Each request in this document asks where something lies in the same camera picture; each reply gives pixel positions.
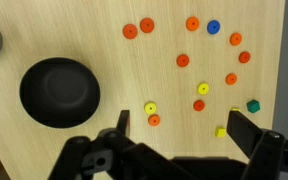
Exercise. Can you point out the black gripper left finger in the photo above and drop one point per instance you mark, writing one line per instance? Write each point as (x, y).
(124, 121)

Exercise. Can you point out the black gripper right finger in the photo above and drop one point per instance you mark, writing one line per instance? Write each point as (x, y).
(244, 133)

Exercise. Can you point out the black bowl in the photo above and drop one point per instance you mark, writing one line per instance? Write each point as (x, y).
(60, 93)

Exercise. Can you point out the yellow cube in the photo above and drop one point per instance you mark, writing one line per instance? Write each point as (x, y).
(220, 132)
(235, 109)

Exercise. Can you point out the green cube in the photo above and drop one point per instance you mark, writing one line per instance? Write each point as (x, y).
(253, 106)

